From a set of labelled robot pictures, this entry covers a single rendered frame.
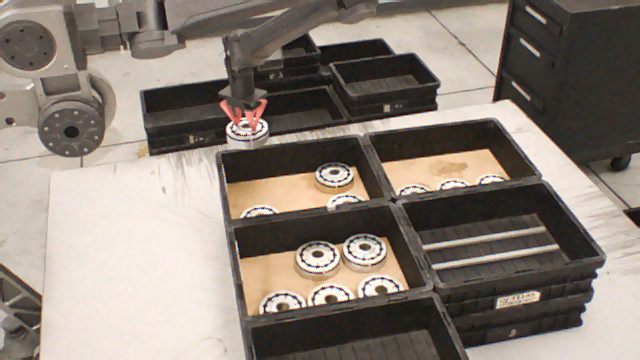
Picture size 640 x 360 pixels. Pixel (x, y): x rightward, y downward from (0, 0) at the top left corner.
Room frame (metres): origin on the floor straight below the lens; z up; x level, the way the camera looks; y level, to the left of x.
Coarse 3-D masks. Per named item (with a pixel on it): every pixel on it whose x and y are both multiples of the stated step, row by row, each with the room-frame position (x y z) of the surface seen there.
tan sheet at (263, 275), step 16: (384, 240) 1.22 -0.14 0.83; (272, 256) 1.16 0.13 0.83; (288, 256) 1.16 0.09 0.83; (256, 272) 1.11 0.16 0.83; (272, 272) 1.11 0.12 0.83; (288, 272) 1.11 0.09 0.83; (352, 272) 1.11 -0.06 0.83; (384, 272) 1.11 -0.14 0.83; (400, 272) 1.11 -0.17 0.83; (256, 288) 1.06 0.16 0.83; (272, 288) 1.06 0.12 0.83; (288, 288) 1.06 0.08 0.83; (304, 288) 1.06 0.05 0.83; (352, 288) 1.06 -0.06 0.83; (256, 304) 1.01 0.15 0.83
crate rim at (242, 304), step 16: (336, 208) 1.22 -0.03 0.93; (352, 208) 1.22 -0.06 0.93; (368, 208) 1.22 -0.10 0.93; (240, 224) 1.16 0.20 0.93; (256, 224) 1.16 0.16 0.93; (400, 224) 1.17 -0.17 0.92; (416, 256) 1.06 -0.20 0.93; (240, 272) 1.01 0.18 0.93; (240, 288) 0.97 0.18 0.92; (416, 288) 0.96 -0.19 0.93; (432, 288) 0.96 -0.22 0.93; (240, 304) 0.92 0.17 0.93; (320, 304) 0.92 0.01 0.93; (336, 304) 0.92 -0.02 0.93; (352, 304) 0.92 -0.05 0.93; (256, 320) 0.88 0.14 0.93
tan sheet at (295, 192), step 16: (288, 176) 1.48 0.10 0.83; (304, 176) 1.48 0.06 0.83; (240, 192) 1.41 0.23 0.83; (256, 192) 1.41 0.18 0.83; (272, 192) 1.41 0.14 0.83; (288, 192) 1.41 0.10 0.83; (304, 192) 1.41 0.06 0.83; (320, 192) 1.41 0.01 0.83; (352, 192) 1.41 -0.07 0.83; (240, 208) 1.34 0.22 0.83; (288, 208) 1.34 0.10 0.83; (304, 208) 1.34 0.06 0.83
